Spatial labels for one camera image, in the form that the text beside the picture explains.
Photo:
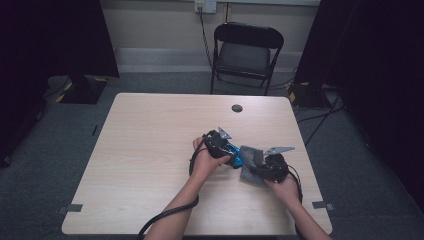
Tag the person's right hand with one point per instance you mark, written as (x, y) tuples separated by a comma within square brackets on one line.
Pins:
[(288, 191)]

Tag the person's left hand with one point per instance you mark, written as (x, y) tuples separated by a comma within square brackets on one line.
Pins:
[(203, 163)]

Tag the black stand base yellow tape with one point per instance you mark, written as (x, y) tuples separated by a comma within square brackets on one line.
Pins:
[(308, 95)]

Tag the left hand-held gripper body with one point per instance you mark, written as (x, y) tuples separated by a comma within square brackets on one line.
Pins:
[(216, 146)]

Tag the small black floor object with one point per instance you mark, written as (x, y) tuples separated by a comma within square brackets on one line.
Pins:
[(94, 130)]

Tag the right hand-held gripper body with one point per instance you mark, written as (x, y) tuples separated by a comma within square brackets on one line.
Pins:
[(276, 168)]

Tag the blue toy car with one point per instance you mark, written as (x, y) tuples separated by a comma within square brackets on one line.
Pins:
[(237, 156)]

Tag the black folding chair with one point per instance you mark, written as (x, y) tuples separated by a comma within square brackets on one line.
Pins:
[(248, 35)]

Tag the grey tape strip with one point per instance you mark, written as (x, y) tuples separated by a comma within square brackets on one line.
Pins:
[(325, 205), (71, 208)]

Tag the thin wall conduit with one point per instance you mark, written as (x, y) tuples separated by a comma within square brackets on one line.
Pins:
[(227, 11)]

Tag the grey terry cloth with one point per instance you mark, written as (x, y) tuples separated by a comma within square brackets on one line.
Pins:
[(251, 163)]

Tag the white wall socket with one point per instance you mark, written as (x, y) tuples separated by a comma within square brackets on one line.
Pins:
[(205, 6)]

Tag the black curtain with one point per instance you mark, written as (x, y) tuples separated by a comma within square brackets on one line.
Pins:
[(383, 66), (50, 33)]

